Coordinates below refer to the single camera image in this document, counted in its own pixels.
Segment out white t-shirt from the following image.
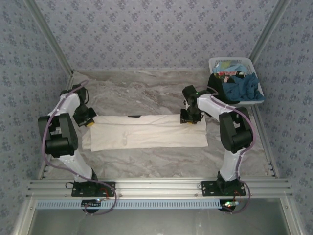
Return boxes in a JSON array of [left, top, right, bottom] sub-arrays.
[[81, 114, 209, 152]]

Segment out black t-shirt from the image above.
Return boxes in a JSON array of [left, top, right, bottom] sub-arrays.
[[206, 73, 236, 104]]

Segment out floral dark garment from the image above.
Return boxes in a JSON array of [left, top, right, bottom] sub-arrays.
[[212, 70, 246, 80]]

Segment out pale teal yellow garment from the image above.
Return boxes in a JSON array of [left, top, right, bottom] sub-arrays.
[[214, 60, 248, 73]]

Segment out blue t-shirt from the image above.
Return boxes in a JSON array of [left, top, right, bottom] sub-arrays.
[[224, 72, 266, 104]]

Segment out pale plastic laundry basket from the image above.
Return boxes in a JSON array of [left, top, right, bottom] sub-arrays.
[[208, 57, 266, 106]]

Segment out small circuit board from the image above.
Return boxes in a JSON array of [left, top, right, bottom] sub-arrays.
[[81, 199, 102, 209], [219, 200, 240, 212]]

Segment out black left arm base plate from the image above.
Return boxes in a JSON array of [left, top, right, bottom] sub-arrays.
[[71, 181, 116, 198]]

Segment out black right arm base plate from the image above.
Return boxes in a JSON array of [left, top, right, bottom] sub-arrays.
[[201, 180, 246, 197]]

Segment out aluminium mounting rail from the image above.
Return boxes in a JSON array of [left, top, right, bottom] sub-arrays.
[[25, 178, 293, 199]]

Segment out aluminium frame post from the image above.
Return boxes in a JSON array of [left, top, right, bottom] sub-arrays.
[[248, 0, 292, 65], [24, 0, 74, 75]]

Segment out slotted pale cable duct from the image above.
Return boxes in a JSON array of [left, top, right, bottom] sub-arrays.
[[36, 198, 221, 210]]

